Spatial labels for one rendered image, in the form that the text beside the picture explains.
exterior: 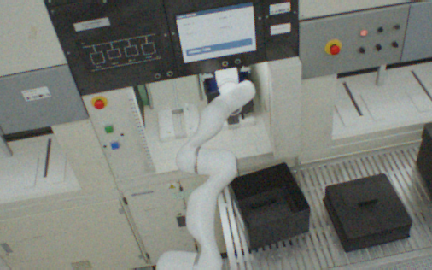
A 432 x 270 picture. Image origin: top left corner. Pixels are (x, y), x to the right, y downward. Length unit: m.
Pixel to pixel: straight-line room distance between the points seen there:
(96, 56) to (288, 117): 0.84
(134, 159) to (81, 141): 0.26
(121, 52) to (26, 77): 0.38
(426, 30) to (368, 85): 0.66
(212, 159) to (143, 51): 0.48
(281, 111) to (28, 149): 1.37
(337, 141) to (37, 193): 1.47
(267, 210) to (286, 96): 0.54
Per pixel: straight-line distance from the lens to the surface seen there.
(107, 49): 1.85
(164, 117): 2.53
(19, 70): 1.95
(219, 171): 1.70
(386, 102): 2.61
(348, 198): 2.18
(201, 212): 1.67
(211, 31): 1.83
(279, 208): 2.24
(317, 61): 2.02
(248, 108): 2.39
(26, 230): 2.68
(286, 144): 2.24
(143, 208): 2.52
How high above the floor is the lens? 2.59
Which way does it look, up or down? 45 degrees down
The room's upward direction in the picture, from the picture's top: 9 degrees counter-clockwise
